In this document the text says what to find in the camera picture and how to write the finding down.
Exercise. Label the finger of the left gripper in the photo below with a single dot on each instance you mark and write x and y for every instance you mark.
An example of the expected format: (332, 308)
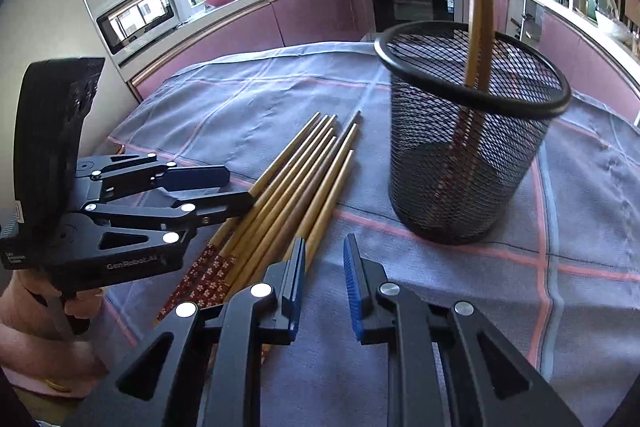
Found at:
(124, 182)
(198, 211)

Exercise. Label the white microwave oven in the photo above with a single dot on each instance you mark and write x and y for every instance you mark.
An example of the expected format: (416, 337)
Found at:
(128, 26)

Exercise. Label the person left hand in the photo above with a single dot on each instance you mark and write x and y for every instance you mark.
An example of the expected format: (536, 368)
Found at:
(31, 305)

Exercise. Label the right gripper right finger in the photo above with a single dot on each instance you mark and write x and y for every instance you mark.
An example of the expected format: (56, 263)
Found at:
(446, 366)

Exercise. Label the pink sleeve left forearm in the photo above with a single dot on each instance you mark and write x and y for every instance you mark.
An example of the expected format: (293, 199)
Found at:
(59, 368)

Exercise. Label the black mesh utensil holder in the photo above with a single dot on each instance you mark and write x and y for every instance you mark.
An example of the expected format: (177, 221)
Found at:
(457, 152)

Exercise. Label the purple plaid tablecloth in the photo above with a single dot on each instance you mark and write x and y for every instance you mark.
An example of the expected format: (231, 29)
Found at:
(558, 273)

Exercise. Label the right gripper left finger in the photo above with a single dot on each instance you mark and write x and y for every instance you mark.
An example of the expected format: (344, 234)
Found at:
(201, 367)

